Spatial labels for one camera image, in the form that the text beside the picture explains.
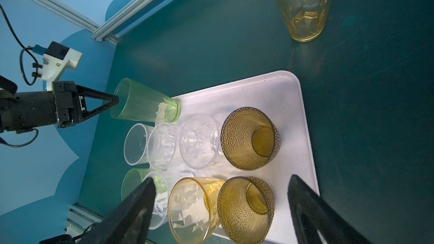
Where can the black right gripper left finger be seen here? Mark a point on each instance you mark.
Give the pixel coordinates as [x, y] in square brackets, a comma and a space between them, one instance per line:
[129, 223]

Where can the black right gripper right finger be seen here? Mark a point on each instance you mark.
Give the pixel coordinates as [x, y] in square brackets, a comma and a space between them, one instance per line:
[314, 220]

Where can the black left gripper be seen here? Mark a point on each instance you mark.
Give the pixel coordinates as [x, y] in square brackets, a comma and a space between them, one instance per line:
[22, 112]

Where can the small green transparent glass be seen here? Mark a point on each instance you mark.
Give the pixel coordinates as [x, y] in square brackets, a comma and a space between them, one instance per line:
[133, 178]

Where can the tall green transparent glass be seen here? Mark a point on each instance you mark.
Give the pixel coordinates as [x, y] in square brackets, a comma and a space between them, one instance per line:
[140, 103]

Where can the clear faceted glass one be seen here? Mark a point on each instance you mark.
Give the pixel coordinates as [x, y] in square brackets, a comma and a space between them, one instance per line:
[164, 182]

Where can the clear faceted glass four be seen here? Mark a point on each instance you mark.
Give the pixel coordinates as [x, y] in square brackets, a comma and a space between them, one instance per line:
[136, 144]

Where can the short yellow transparent glass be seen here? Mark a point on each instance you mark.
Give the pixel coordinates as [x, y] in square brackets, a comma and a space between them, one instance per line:
[192, 209]

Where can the dimpled amber glass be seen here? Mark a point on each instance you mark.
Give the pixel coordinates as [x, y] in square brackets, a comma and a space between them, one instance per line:
[249, 139]
[246, 207]

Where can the clear faceted glass two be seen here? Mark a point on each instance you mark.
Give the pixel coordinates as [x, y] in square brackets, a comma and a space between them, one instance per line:
[163, 152]

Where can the clear faceted glass three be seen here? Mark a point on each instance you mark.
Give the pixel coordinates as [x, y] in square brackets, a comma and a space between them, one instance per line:
[200, 145]

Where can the tall yellow transparent glass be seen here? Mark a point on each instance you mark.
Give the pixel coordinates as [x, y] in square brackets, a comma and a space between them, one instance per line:
[304, 19]

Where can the white plastic tray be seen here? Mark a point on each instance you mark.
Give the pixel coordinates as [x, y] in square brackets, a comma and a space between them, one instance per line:
[277, 94]

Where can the left aluminium frame post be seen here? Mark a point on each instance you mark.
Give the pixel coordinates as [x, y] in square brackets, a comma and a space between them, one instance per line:
[69, 13]

